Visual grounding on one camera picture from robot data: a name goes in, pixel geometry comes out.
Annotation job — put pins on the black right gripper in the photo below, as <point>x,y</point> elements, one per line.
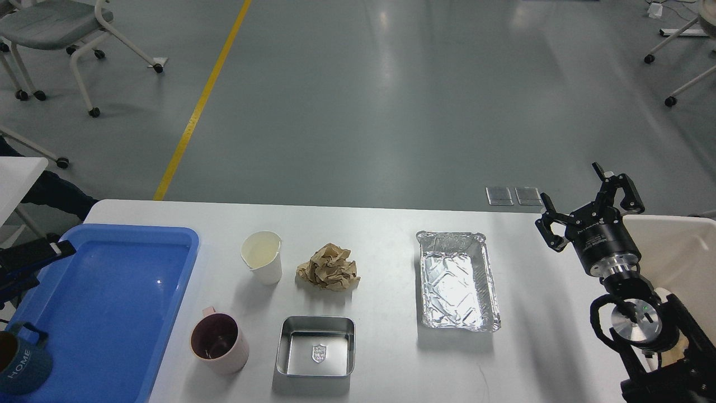
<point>597,231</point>

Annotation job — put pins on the aluminium foil tray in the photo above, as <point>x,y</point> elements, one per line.
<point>456,282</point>

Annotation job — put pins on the steel rectangular tray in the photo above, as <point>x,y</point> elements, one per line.
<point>316,347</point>

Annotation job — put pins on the pink mug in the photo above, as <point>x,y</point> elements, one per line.
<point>218,341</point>

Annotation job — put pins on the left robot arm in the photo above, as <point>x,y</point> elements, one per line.
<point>20,263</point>

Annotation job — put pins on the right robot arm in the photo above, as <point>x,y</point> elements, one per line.
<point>666,354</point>

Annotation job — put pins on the right floor socket plate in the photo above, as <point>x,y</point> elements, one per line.
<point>528,196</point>

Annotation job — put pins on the floor socket plate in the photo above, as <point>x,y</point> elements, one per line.
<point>528,196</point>
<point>499,196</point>

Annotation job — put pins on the white plastic bin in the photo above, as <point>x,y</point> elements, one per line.
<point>678,255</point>

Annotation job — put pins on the white cup in bin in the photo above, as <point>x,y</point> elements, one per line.
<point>663,294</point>

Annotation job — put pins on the left floor socket plate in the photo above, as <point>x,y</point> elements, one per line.
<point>499,196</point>

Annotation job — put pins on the crumpled brown paper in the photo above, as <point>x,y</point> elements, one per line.
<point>330,268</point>

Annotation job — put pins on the white paper cup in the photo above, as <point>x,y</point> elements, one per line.
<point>260,251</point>

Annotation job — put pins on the blue plastic tray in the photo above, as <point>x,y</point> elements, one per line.
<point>109,310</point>

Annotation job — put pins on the white chair leg left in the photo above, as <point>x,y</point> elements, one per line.
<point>61,162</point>

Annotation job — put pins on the person in grey sweater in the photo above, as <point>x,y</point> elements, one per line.
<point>51,190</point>

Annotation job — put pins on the grey chair on castors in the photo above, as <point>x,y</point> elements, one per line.
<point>56,25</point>

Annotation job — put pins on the white side table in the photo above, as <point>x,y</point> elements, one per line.
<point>18,175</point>

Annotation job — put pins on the dark blue mug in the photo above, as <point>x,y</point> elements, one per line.
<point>25,366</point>

